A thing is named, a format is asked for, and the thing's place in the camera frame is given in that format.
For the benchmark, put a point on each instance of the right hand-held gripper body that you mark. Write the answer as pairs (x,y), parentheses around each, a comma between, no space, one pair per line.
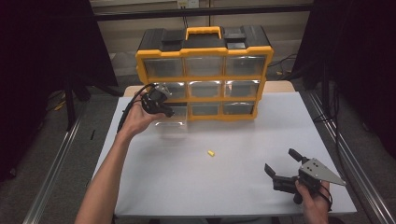
(316,171)

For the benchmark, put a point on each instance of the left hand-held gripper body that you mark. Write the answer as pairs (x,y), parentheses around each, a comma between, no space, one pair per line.
(154,99)

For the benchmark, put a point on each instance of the clear plastic drawer bin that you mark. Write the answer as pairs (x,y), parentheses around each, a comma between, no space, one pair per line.
(176,126)

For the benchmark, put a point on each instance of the small yellow earplug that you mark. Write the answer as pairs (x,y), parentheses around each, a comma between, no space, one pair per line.
(211,153)

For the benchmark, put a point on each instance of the yellow black drawer organizer cabinet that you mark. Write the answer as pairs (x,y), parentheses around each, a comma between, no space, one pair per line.
(204,42)

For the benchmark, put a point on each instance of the person's left hand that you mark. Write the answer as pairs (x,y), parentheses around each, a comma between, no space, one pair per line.
(135,121)

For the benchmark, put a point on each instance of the person's right hand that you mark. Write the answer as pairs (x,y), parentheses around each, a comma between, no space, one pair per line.
(314,205)

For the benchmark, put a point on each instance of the grid of clear drawers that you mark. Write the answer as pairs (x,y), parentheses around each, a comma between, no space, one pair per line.
(204,90)

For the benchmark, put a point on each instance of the white table cover sheet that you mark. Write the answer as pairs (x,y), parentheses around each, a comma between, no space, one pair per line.
(218,189)

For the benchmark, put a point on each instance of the black stand pole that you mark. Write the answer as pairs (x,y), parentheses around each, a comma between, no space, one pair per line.
(326,93)
(70,105)

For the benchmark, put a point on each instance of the small black floor piece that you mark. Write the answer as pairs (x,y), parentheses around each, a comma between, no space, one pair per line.
(92,134)

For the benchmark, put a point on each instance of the yellow floor piece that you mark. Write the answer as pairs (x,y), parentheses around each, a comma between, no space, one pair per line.
(59,106)

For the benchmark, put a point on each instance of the black horizontal bar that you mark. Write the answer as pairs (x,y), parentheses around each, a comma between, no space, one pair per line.
(199,12)

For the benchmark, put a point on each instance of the black curtain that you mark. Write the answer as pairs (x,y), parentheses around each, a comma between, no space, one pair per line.
(367,62)
(37,62)

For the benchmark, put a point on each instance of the aluminium floor rail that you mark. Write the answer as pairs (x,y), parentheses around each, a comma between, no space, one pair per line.
(53,171)
(351,161)

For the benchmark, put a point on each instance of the white wall socket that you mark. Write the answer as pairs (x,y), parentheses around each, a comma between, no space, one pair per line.
(187,3)

